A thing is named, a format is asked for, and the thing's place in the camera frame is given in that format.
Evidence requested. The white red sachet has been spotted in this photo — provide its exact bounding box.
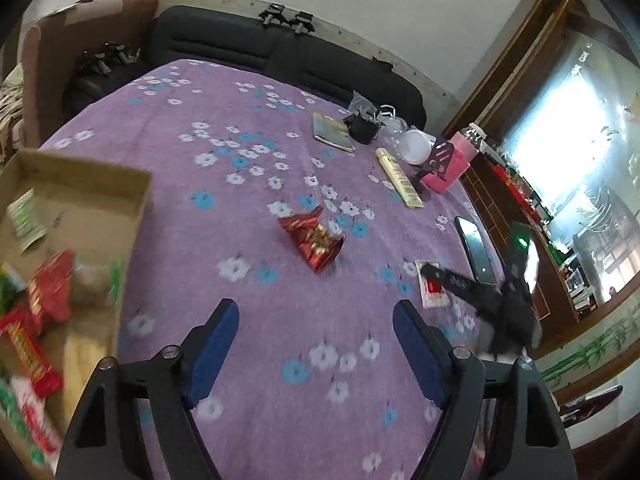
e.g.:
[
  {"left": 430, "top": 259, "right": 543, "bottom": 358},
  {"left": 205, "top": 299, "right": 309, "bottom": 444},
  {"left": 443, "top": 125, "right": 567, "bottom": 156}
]
[
  {"left": 10, "top": 376, "right": 63, "bottom": 469},
  {"left": 414, "top": 260, "right": 450, "bottom": 310}
]

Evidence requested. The long beige cracker pack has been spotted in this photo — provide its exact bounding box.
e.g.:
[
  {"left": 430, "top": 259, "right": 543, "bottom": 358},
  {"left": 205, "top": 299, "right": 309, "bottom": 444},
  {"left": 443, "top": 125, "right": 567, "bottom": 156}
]
[{"left": 62, "top": 308, "right": 117, "bottom": 428}]

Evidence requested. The red bar snack packet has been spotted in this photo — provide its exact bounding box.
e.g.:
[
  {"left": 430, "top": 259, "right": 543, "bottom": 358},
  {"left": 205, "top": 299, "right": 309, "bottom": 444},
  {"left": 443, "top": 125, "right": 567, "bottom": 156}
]
[{"left": 1, "top": 308, "right": 63, "bottom": 399}]

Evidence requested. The brown cake clear packet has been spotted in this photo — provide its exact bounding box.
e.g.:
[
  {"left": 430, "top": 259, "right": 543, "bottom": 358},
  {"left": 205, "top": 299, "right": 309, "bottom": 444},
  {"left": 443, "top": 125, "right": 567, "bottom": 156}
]
[{"left": 70, "top": 257, "right": 124, "bottom": 308}]

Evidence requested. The red round-logo candy packet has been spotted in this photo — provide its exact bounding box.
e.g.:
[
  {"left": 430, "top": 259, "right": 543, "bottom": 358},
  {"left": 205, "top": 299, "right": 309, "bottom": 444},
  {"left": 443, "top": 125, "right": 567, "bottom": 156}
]
[{"left": 27, "top": 249, "right": 74, "bottom": 330}]

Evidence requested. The dark red gold-print packet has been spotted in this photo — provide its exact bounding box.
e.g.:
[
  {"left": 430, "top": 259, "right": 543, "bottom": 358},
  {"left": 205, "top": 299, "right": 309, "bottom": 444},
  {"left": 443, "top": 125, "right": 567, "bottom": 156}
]
[{"left": 278, "top": 206, "right": 345, "bottom": 274}]

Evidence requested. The white green sunflower seed bag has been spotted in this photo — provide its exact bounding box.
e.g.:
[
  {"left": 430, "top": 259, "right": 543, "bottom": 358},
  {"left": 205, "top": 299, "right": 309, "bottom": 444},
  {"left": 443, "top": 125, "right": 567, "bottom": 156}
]
[{"left": 6, "top": 188, "right": 47, "bottom": 252}]

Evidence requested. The green striped snack bag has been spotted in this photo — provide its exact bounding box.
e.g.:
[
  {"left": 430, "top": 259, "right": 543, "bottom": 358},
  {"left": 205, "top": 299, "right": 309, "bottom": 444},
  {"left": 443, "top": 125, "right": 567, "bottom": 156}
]
[{"left": 0, "top": 368, "right": 46, "bottom": 468}]

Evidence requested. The green peas snack bag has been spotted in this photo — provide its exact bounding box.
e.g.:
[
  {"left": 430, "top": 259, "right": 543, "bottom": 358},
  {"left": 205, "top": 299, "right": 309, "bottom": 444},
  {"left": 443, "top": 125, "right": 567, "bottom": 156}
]
[{"left": 0, "top": 262, "right": 26, "bottom": 316}]

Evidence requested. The black smartphone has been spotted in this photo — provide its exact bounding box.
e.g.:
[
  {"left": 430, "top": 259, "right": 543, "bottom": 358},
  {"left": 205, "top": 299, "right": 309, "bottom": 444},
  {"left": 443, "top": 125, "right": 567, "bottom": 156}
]
[{"left": 454, "top": 217, "right": 497, "bottom": 285}]

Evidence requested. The cream tube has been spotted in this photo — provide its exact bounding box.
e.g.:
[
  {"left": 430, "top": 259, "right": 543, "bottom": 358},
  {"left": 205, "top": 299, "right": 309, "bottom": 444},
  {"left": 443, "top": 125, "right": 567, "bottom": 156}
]
[{"left": 375, "top": 148, "right": 424, "bottom": 209}]

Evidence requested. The black phone stand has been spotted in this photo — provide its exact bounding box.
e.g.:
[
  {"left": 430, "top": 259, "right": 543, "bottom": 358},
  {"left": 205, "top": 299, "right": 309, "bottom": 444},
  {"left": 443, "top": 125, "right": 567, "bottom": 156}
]
[{"left": 413, "top": 140, "right": 454, "bottom": 182}]

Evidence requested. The white round lid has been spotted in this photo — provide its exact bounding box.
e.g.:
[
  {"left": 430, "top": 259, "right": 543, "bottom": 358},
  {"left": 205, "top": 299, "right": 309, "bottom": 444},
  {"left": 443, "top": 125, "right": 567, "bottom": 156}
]
[{"left": 398, "top": 129, "right": 435, "bottom": 166}]

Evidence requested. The purple floral tablecloth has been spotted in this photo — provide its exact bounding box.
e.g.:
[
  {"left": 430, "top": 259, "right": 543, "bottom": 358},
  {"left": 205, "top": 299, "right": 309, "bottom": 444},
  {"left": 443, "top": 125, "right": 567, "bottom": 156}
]
[{"left": 46, "top": 60, "right": 477, "bottom": 479}]

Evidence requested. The clear plastic cup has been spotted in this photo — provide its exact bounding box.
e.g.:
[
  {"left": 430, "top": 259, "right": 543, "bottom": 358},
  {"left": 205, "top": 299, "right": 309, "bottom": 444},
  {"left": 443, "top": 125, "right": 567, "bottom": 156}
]
[{"left": 376, "top": 104, "right": 410, "bottom": 144}]

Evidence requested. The wooden cabinet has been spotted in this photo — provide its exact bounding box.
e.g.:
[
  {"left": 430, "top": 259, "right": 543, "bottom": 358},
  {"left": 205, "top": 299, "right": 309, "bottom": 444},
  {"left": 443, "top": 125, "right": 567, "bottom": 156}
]
[{"left": 439, "top": 0, "right": 640, "bottom": 401}]

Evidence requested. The cardboard box tray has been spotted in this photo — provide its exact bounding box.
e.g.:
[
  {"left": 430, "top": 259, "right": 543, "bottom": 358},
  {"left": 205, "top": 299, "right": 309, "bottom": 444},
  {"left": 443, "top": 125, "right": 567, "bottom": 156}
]
[{"left": 0, "top": 148, "right": 154, "bottom": 480}]

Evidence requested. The black small box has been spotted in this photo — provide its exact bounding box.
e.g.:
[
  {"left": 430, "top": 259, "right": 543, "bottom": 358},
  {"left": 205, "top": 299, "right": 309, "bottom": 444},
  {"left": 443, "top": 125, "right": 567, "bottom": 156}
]
[{"left": 344, "top": 91, "right": 382, "bottom": 145}]

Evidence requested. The olive notebook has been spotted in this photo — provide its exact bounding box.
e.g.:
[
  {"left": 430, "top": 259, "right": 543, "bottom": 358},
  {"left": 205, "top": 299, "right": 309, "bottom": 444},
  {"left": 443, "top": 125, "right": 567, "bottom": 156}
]
[{"left": 312, "top": 113, "right": 355, "bottom": 153}]

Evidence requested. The black clamp on sofa right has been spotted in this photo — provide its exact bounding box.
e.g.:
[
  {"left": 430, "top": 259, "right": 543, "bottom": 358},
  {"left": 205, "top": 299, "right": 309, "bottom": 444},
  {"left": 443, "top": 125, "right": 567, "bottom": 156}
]
[{"left": 288, "top": 11, "right": 316, "bottom": 36}]

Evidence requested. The black clamp on sofa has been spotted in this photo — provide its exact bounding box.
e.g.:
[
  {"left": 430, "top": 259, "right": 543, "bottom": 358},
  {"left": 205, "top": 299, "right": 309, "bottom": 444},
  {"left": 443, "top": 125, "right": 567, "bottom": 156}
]
[
  {"left": 288, "top": 11, "right": 316, "bottom": 36},
  {"left": 258, "top": 3, "right": 288, "bottom": 28}
]

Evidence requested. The black clamp on sofa left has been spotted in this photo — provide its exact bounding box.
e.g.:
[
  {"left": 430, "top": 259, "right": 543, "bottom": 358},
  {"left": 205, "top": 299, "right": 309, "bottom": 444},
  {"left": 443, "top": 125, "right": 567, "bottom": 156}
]
[{"left": 258, "top": 3, "right": 288, "bottom": 28}]

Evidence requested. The black leather sofa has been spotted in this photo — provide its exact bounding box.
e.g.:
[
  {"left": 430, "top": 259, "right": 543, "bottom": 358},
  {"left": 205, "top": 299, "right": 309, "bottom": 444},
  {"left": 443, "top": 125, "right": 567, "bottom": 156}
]
[{"left": 63, "top": 6, "right": 427, "bottom": 127}]

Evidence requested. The brown armchair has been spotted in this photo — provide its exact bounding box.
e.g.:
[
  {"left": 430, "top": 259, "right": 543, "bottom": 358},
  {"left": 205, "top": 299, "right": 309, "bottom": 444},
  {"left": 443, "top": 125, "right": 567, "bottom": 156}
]
[{"left": 1, "top": 0, "right": 158, "bottom": 162}]

